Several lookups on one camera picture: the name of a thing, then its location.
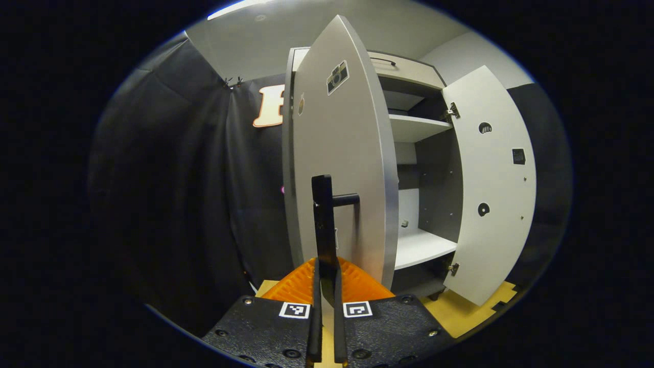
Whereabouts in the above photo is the beige cabinet drawer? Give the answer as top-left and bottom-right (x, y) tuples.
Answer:
(291, 48), (447, 91)

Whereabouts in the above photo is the cabinet door with camera sticker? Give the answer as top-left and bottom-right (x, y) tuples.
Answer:
(291, 14), (400, 307)

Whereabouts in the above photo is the black backdrop cloth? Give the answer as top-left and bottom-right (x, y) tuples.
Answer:
(87, 33), (573, 338)

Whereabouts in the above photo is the ceiling light panel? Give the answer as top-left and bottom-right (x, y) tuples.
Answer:
(207, 0), (276, 21)

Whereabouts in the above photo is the beige double-door shoe cabinet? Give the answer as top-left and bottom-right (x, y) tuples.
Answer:
(282, 46), (463, 302)

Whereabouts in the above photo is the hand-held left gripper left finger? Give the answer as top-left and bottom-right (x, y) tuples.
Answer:
(202, 256), (323, 368)

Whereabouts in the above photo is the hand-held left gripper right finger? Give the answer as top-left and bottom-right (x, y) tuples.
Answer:
(333, 256), (455, 368)

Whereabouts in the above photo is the white cabinet shelf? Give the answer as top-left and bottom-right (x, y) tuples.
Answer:
(389, 113), (454, 144)
(394, 228), (458, 270)

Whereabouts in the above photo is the cabinet door with headphone sticker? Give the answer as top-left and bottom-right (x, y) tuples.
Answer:
(442, 65), (537, 307)

